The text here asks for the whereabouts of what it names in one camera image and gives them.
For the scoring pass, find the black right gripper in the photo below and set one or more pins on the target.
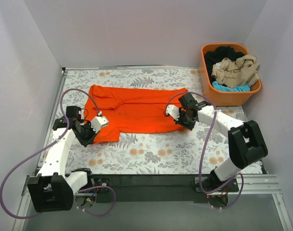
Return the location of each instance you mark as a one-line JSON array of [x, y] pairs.
[[181, 120]]

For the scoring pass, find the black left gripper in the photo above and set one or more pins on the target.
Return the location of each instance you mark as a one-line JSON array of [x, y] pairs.
[[87, 137]]

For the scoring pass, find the orange t shirt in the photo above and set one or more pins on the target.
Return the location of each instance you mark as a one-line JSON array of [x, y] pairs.
[[131, 111]]

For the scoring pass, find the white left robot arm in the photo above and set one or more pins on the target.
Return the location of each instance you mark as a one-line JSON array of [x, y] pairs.
[[51, 189]]

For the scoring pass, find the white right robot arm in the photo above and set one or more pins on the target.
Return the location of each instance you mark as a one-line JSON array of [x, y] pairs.
[[245, 140]]

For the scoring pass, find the floral patterned table mat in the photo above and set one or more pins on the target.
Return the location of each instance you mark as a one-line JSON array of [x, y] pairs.
[[180, 152]]

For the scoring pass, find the orange plastic laundry basket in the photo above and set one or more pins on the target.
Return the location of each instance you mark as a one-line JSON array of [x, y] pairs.
[[222, 95]]

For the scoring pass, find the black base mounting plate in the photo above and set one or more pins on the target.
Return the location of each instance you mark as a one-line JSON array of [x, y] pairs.
[[152, 188]]

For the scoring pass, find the black t shirt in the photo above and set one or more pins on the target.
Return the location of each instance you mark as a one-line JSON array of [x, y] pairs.
[[213, 57]]

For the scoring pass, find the beige t shirt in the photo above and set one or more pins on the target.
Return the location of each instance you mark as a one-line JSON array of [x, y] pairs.
[[237, 73]]

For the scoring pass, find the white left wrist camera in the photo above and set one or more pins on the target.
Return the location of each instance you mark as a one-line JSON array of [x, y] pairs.
[[99, 122]]

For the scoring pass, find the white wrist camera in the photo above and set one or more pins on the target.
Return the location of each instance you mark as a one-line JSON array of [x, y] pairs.
[[173, 111], [99, 122]]

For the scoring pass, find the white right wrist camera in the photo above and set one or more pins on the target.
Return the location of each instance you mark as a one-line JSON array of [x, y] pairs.
[[173, 111]]

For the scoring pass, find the aluminium frame rail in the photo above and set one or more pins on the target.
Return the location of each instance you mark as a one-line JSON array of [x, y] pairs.
[[253, 202]]

